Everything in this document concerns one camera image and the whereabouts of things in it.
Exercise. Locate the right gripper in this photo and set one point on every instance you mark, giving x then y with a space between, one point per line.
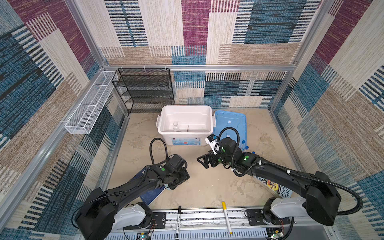
211 157

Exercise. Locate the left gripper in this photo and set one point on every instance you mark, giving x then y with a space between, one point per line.
185 175

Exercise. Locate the white plastic bin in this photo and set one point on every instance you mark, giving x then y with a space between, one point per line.
200 118

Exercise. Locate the blue plastic lid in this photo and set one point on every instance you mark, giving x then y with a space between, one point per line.
237 121

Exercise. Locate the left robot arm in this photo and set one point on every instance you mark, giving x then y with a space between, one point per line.
106 211

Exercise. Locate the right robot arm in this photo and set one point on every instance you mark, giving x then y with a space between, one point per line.
322 200

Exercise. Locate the blue notebook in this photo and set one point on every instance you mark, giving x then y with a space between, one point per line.
150 196

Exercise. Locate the black marker pen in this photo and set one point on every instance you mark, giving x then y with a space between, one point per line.
178 225

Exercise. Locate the yellow-capped white marker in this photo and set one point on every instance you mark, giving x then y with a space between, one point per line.
227 218

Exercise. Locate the colourful treehouse paperback book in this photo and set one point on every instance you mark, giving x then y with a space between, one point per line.
276 189

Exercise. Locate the black mesh shelf rack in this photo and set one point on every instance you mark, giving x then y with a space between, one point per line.
144 90

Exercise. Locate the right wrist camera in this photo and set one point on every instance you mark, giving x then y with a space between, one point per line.
212 141

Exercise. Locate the white wire basket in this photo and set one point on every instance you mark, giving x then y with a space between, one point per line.
87 112

